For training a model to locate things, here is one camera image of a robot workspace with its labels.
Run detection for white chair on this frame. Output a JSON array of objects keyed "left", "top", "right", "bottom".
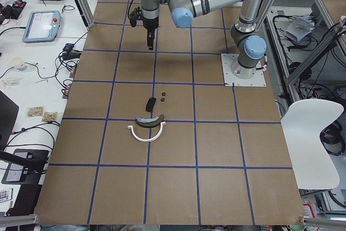
[{"left": 281, "top": 99, "right": 344, "bottom": 190}]

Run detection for olive curved brake shoe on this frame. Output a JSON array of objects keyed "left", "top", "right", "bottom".
[{"left": 135, "top": 114, "right": 164, "bottom": 128}]

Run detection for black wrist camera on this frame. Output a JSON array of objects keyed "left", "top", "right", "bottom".
[{"left": 129, "top": 7, "right": 142, "bottom": 28}]

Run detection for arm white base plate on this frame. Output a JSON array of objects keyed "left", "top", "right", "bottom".
[{"left": 221, "top": 54, "right": 267, "bottom": 87}]

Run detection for brown paper table cover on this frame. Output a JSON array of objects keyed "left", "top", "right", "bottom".
[{"left": 35, "top": 0, "right": 303, "bottom": 226}]

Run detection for black monitor stand base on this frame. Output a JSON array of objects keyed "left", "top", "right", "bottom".
[{"left": 1, "top": 149, "right": 49, "bottom": 184}]

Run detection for bag of small parts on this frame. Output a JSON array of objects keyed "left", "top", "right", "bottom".
[
  {"left": 42, "top": 111, "right": 58, "bottom": 122},
  {"left": 26, "top": 106, "right": 44, "bottom": 117}
]

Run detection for black flat plate part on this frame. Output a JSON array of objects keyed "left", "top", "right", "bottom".
[{"left": 145, "top": 97, "right": 157, "bottom": 113}]

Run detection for white curved plastic arc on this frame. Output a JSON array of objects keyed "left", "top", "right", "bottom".
[{"left": 127, "top": 122, "right": 166, "bottom": 143}]

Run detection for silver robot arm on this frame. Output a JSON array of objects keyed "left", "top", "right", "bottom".
[{"left": 129, "top": 0, "right": 267, "bottom": 79}]

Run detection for near blue teach pendant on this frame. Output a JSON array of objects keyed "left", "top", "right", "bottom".
[{"left": 22, "top": 10, "right": 61, "bottom": 43}]

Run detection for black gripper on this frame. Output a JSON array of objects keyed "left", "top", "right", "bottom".
[{"left": 142, "top": 17, "right": 158, "bottom": 50}]

